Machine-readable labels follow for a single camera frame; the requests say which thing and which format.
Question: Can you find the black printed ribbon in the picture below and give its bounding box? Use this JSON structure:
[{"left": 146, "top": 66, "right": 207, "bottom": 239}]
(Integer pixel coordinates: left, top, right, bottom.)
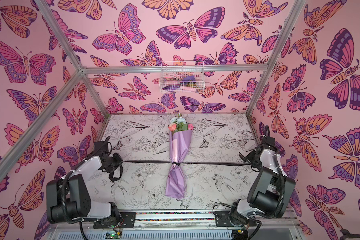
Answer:
[{"left": 99, "top": 153, "right": 254, "bottom": 182}]

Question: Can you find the orange pink fake rose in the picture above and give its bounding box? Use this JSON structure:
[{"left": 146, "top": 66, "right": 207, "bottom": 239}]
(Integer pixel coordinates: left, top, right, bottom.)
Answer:
[{"left": 168, "top": 123, "right": 177, "bottom": 133}]

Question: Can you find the purple pink wrapping paper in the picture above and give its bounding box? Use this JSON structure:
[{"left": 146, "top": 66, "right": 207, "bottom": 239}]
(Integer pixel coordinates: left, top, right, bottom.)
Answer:
[{"left": 165, "top": 130, "right": 192, "bottom": 199}]

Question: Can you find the white fake flower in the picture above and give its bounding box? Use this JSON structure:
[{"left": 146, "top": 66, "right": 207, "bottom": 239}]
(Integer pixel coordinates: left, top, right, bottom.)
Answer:
[{"left": 170, "top": 114, "right": 187, "bottom": 124}]

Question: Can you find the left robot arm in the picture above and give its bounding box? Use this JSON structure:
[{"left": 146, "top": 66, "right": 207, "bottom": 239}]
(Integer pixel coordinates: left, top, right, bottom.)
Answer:
[{"left": 46, "top": 137, "right": 124, "bottom": 228}]

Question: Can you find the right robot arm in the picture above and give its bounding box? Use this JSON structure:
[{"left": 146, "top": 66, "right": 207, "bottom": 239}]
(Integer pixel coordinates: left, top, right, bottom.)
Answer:
[{"left": 229, "top": 136, "right": 296, "bottom": 226}]

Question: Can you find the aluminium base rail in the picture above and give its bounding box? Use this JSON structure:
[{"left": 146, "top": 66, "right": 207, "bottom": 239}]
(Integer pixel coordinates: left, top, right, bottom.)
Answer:
[{"left": 46, "top": 209, "right": 305, "bottom": 240}]

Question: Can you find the white wire basket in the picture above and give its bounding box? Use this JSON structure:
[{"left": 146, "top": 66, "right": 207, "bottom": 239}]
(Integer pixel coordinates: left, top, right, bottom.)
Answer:
[{"left": 158, "top": 61, "right": 206, "bottom": 94}]

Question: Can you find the aluminium frame structure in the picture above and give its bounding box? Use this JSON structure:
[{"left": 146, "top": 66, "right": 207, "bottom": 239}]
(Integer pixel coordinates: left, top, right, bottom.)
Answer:
[{"left": 0, "top": 0, "right": 307, "bottom": 240}]

